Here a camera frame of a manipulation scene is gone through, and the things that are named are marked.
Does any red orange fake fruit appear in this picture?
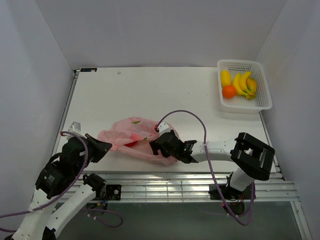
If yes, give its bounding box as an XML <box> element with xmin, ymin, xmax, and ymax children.
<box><xmin>124</xmin><ymin>141</ymin><xmax>138</xmax><ymax>148</ymax></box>

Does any pink plastic bag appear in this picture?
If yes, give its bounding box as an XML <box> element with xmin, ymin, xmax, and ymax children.
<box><xmin>97</xmin><ymin>117</ymin><xmax>178</xmax><ymax>166</ymax></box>

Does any orange fake orange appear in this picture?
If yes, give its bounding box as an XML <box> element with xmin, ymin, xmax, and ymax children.
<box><xmin>222</xmin><ymin>85</ymin><xmax>237</xmax><ymax>99</ymax></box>

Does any yellow fake banana bunch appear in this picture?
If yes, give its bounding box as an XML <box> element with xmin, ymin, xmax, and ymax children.
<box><xmin>232</xmin><ymin>71</ymin><xmax>257</xmax><ymax>100</ymax></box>

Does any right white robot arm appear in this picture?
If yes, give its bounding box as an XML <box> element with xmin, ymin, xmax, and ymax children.
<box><xmin>149</xmin><ymin>131</ymin><xmax>275</xmax><ymax>199</ymax></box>

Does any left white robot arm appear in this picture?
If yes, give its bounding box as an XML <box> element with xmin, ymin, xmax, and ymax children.
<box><xmin>8</xmin><ymin>131</ymin><xmax>112</xmax><ymax>240</ymax></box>

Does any yellow green fake mango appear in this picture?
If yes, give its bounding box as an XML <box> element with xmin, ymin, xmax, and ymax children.
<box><xmin>246</xmin><ymin>77</ymin><xmax>258</xmax><ymax>93</ymax></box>

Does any white plastic basket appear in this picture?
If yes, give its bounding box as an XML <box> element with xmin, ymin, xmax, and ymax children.
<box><xmin>217</xmin><ymin>59</ymin><xmax>273</xmax><ymax>114</ymax></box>

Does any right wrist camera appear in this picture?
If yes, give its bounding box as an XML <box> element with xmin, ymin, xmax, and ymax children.
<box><xmin>154</xmin><ymin>122</ymin><xmax>171</xmax><ymax>136</ymax></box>

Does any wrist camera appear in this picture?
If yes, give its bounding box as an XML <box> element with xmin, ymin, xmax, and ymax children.
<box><xmin>154</xmin><ymin>122</ymin><xmax>171</xmax><ymax>136</ymax></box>
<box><xmin>68</xmin><ymin>121</ymin><xmax>81</xmax><ymax>133</ymax></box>

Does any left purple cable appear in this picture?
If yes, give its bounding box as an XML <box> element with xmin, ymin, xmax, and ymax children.
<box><xmin>0</xmin><ymin>131</ymin><xmax>125</xmax><ymax>233</ymax></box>

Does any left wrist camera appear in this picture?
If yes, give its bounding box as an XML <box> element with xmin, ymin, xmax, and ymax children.
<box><xmin>68</xmin><ymin>121</ymin><xmax>81</xmax><ymax>133</ymax></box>

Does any aluminium frame rail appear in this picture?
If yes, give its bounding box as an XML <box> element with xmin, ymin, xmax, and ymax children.
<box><xmin>60</xmin><ymin>171</ymin><xmax>315</xmax><ymax>240</ymax></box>

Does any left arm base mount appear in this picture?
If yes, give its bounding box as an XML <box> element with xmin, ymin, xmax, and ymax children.
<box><xmin>83</xmin><ymin>173</ymin><xmax>122</xmax><ymax>210</ymax></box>

